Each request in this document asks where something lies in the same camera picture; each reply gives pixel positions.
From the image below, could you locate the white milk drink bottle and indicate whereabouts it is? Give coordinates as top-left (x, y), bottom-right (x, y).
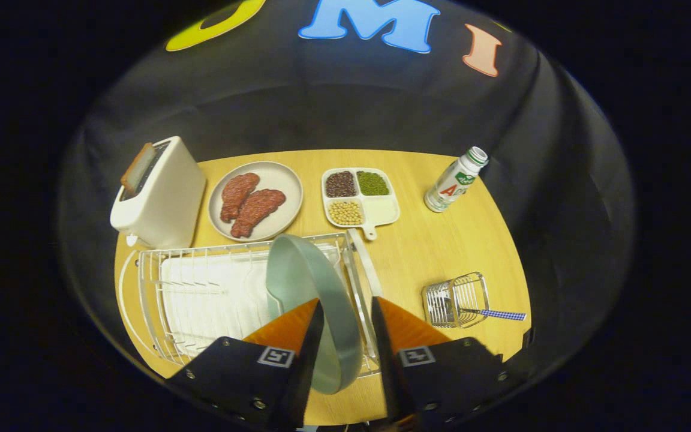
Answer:
top-left (423, 146), bottom-right (489, 214)

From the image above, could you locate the silver wire basket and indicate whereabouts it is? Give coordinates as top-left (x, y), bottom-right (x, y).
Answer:
top-left (422, 272), bottom-right (491, 329)

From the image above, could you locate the pile of red beans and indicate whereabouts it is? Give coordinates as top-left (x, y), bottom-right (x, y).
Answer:
top-left (326, 171), bottom-right (357, 199)

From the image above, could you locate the pile of soybeans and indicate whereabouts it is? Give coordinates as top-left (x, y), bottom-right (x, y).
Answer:
top-left (328, 200), bottom-right (364, 226)

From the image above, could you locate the brown meat piece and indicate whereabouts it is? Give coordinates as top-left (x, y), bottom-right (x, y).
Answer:
top-left (230, 189), bottom-right (287, 239)
top-left (220, 173), bottom-right (260, 223)

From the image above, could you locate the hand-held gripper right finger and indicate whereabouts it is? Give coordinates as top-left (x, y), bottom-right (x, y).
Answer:
top-left (371, 296), bottom-right (511, 428)

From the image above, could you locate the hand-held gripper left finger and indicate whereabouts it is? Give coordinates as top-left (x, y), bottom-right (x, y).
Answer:
top-left (166, 298), bottom-right (326, 430)

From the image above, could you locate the spoon with checkered handle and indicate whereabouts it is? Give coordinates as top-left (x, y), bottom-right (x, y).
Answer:
top-left (426, 294), bottom-right (527, 322)

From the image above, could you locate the beige plate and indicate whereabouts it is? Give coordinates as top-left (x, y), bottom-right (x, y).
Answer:
top-left (208, 161), bottom-right (304, 242)

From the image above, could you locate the pile of green beans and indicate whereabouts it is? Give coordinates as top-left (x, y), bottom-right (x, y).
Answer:
top-left (356, 171), bottom-right (390, 197)

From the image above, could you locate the pale green plate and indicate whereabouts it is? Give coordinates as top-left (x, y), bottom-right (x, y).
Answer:
top-left (265, 233), bottom-right (364, 395)

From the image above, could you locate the white drip tray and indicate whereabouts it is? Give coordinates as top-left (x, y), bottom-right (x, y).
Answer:
top-left (158, 243), bottom-right (346, 355)

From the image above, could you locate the toast slice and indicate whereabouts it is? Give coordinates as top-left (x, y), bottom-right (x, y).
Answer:
top-left (120, 143), bottom-right (157, 196)

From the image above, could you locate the black backdrop cloth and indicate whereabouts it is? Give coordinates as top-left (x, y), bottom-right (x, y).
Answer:
top-left (58, 0), bottom-right (637, 391)

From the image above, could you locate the white toaster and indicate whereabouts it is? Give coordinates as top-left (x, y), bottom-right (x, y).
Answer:
top-left (110, 136), bottom-right (207, 250)

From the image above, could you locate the white wire dish rack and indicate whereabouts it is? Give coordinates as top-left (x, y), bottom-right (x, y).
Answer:
top-left (118, 233), bottom-right (382, 379)

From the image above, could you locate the white divided tray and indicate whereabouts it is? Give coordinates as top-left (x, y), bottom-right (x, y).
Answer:
top-left (321, 167), bottom-right (401, 241)

